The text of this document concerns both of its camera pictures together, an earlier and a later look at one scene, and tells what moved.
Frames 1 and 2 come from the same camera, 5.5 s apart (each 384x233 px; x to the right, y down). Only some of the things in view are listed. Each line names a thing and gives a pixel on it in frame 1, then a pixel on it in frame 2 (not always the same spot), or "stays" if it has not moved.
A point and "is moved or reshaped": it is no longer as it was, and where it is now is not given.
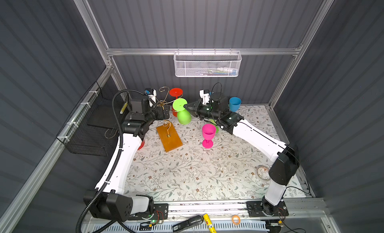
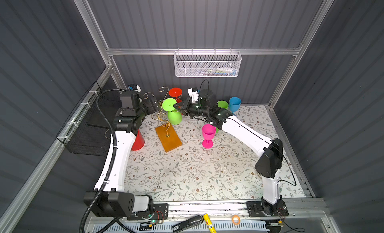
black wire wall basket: [93, 129] stays
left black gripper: [159, 116] -> [150, 110]
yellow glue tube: [209, 222] stays
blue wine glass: [234, 103] stays
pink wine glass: [208, 132] stays
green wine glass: [183, 115] is moved or reshaped
